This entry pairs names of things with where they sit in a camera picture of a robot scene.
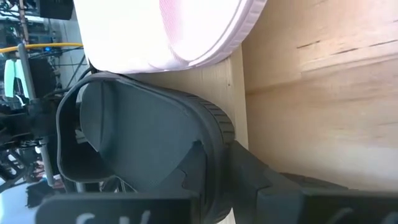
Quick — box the pink rubber slide sandal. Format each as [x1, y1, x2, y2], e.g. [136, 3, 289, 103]
[73, 0, 269, 75]

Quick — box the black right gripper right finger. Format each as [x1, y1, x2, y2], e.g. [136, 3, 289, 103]
[229, 139, 398, 224]

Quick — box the grey metal pole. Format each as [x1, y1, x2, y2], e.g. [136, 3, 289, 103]
[17, 42, 56, 187]

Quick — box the yellow hanging cable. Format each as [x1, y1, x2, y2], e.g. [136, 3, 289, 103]
[0, 42, 84, 54]

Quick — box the black rubber slide sandal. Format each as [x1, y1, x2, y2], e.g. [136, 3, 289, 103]
[55, 70, 236, 224]

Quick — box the light wooden shelf board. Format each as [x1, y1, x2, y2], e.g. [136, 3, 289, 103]
[126, 45, 249, 224]

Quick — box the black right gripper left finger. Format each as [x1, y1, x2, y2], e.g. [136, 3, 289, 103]
[35, 139, 208, 224]

